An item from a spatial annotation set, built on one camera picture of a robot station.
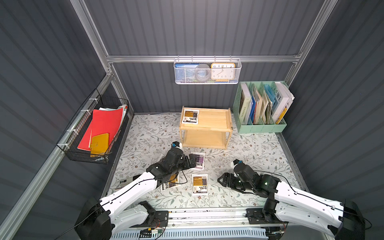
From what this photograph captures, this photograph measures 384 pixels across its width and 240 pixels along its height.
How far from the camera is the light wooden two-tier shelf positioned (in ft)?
2.83

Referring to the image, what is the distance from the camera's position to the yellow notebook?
0.67 m

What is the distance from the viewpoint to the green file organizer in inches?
38.6

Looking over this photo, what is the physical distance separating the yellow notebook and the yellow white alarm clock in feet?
2.18

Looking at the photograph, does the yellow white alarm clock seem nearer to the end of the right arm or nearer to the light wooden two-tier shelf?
the light wooden two-tier shelf
